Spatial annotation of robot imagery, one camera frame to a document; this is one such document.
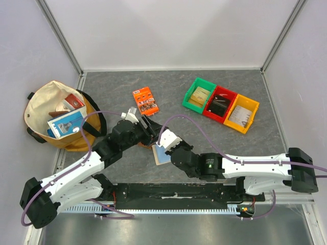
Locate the white cards in yellow bin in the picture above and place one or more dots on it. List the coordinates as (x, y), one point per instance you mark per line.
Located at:
(240, 116)

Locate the orange screw box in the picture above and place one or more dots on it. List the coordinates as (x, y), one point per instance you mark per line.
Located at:
(145, 101)

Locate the beige card holder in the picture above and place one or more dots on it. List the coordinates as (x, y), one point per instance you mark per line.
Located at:
(159, 155)

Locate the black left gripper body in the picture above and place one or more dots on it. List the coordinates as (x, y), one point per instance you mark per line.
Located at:
(139, 135)

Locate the yellow canvas tote bag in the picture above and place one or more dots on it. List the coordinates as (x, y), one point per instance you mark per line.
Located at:
(45, 100)

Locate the yellow plastic bin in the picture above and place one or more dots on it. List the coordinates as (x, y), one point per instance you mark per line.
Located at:
(247, 103)

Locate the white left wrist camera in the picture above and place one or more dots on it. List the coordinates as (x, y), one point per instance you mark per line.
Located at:
(130, 114)

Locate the red plastic bin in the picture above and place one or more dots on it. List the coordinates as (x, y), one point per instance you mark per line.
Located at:
(225, 93)

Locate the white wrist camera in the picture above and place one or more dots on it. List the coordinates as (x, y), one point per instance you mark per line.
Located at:
(130, 114)
(168, 140)

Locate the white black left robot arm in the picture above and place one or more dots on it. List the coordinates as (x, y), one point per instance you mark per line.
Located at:
(43, 200)

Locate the red white product box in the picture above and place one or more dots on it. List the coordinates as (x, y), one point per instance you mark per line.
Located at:
(71, 102)

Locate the grey slotted cable duct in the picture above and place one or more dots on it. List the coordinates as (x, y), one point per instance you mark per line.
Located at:
(89, 208)

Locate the blue white product box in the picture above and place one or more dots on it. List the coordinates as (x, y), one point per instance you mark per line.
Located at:
(66, 124)

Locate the gold cards in green bin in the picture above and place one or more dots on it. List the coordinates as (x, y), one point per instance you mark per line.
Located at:
(199, 96)

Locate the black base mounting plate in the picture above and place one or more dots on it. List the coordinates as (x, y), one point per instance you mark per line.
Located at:
(173, 196)

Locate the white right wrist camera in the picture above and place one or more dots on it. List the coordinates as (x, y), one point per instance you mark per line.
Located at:
(168, 140)

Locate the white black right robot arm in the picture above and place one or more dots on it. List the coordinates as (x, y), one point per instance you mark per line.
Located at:
(254, 175)

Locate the black cards in red bin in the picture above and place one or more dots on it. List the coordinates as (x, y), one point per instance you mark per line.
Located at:
(218, 105)

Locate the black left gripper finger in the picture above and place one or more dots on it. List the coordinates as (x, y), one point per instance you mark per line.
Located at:
(157, 128)
(149, 125)

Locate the brown leather card wallet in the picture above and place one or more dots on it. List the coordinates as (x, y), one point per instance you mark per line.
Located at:
(144, 146)

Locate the green plastic bin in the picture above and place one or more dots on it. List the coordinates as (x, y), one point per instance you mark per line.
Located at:
(201, 83)

